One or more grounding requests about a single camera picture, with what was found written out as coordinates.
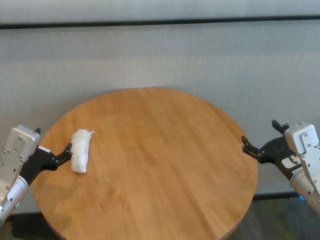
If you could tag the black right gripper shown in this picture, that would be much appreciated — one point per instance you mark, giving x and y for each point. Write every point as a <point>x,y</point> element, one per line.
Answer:
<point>275,150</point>

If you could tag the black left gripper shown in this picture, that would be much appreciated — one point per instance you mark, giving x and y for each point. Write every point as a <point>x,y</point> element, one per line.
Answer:
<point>37,162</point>

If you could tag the white plastic-wrapped sandbag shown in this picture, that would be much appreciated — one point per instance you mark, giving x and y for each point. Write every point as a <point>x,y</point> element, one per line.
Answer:
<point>80,152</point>

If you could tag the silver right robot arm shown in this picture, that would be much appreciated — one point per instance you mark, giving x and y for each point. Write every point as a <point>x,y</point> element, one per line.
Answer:
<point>305,190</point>

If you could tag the black wall rail strip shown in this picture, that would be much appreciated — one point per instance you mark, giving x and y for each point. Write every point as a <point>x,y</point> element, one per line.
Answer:
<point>160,22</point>

